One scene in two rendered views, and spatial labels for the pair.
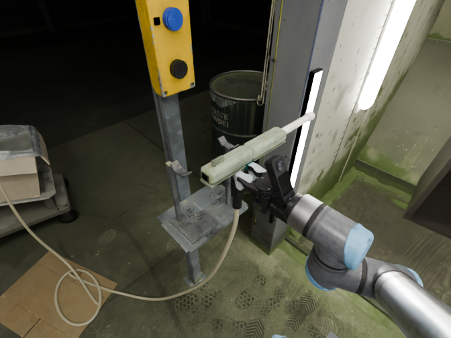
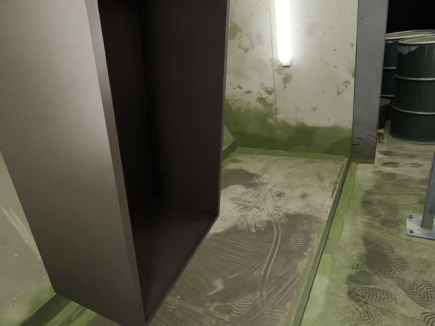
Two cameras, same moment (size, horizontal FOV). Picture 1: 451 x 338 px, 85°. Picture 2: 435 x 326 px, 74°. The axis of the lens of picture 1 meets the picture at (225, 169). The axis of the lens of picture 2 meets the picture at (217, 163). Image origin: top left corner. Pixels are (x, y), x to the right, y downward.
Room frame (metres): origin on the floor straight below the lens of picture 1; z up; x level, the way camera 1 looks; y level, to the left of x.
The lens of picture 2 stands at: (0.74, -0.38, 1.24)
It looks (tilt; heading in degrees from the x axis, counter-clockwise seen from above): 25 degrees down; 257
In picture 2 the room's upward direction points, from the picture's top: 10 degrees counter-clockwise
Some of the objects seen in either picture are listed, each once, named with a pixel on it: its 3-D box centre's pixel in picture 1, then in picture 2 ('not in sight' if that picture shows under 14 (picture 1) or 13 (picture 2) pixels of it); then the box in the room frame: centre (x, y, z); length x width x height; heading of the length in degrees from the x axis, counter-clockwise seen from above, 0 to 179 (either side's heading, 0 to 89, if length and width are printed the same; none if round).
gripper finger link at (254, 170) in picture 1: (252, 172); not in sight; (0.53, -0.07, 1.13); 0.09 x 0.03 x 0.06; 36
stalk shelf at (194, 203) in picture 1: (203, 212); not in sight; (0.67, 0.09, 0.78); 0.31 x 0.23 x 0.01; 134
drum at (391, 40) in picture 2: not in sight; (397, 76); (-2.05, -3.05, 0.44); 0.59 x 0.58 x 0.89; 126
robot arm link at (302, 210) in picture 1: (305, 212); not in sight; (0.38, -0.19, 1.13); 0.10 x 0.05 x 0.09; 135
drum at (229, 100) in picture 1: (244, 133); not in sight; (1.83, -0.16, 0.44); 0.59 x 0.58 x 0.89; 25
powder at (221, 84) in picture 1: (246, 85); not in sight; (1.84, -0.16, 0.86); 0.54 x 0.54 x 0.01
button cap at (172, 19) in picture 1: (172, 19); not in sight; (0.70, 0.13, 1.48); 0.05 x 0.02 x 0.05; 134
